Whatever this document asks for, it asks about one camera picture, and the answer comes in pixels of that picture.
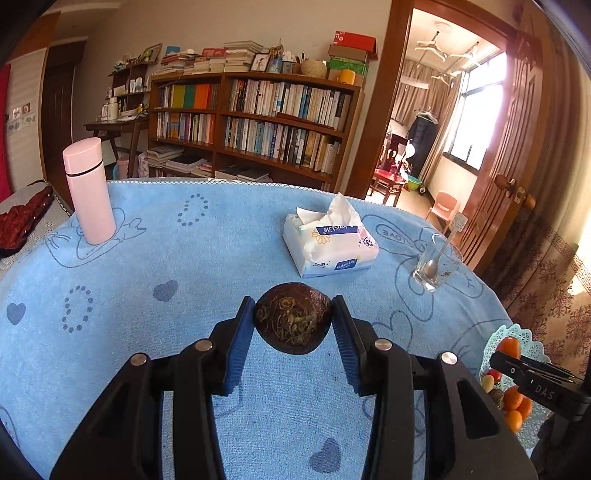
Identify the wooden bookshelf with books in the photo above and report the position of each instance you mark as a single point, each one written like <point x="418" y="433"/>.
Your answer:
<point x="258" y="120"/>

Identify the green box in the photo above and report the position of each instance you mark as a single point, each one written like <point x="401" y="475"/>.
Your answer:
<point x="348" y="65"/>

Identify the pink thermos bottle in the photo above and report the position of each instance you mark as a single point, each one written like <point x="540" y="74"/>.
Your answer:
<point x="88" y="189"/>

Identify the red cardboard box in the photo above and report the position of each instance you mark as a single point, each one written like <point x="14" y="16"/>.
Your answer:
<point x="354" y="42"/>

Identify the light blue lattice basket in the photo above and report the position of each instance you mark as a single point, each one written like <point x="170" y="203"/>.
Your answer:
<point x="501" y="330"/>

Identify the light blue printed tablecloth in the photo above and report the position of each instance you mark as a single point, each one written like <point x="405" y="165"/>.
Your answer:
<point x="184" y="240"/>

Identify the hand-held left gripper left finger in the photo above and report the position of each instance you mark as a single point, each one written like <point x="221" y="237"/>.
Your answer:
<point x="240" y="341"/>

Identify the yellow-green small fruit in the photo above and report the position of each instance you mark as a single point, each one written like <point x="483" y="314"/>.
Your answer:
<point x="487" y="382"/>

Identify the small wooden display shelf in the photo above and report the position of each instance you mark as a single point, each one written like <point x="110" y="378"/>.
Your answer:
<point x="131" y="87"/>

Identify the pink child chair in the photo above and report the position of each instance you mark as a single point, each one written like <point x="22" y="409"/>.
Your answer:
<point x="443" y="205"/>

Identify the white tissue pack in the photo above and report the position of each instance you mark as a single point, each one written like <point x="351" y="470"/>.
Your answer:
<point x="323" y="249"/>

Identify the stack of books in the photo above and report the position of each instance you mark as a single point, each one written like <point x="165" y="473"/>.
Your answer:
<point x="178" y="161"/>

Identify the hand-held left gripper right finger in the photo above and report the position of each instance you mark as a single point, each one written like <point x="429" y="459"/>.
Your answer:
<point x="346" y="341"/>

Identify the small orange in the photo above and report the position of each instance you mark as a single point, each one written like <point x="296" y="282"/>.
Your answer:
<point x="525" y="407"/>
<point x="511" y="398"/>
<point x="509" y="347"/>

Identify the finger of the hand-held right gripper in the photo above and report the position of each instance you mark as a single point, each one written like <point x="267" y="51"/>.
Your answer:
<point x="535" y="385"/>

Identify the black hanging garment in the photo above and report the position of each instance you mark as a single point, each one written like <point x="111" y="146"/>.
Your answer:
<point x="422" y="147"/>

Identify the brown wooden door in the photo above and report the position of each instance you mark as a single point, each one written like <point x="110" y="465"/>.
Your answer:
<point x="498" y="152"/>

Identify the large orange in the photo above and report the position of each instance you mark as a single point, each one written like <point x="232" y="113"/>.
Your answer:
<point x="512" y="421"/>

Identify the red wall panel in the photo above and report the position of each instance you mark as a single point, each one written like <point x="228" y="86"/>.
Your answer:
<point x="3" y="138"/>

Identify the woven round basket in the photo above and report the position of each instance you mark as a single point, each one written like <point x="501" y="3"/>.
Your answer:
<point x="314" y="69"/>

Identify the dark red quilted cloth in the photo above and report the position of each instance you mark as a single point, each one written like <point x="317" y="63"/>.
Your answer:
<point x="23" y="217"/>

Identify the green plastic basin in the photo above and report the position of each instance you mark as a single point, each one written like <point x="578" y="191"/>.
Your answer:
<point x="414" y="183"/>

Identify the metal spoon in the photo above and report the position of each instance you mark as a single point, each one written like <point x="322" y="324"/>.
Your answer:
<point x="458" y="224"/>

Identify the red cherry tomato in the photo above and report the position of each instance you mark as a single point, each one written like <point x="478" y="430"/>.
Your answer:
<point x="496" y="374"/>

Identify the red wooden table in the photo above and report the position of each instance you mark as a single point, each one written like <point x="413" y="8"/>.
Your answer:
<point x="385" y="182"/>

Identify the dark wooden door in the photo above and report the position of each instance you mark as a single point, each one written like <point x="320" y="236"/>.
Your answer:
<point x="57" y="101"/>

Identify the wooden side desk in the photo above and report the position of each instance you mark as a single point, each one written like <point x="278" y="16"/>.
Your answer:
<point x="115" y="125"/>

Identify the clear drinking glass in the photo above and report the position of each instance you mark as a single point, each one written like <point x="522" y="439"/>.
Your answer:
<point x="431" y="272"/>

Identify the dark brown dried citrus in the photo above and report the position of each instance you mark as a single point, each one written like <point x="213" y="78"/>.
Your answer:
<point x="293" y="318"/>
<point x="496" y="397"/>

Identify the yellow cup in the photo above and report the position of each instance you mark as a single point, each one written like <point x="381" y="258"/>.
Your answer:
<point x="347" y="76"/>

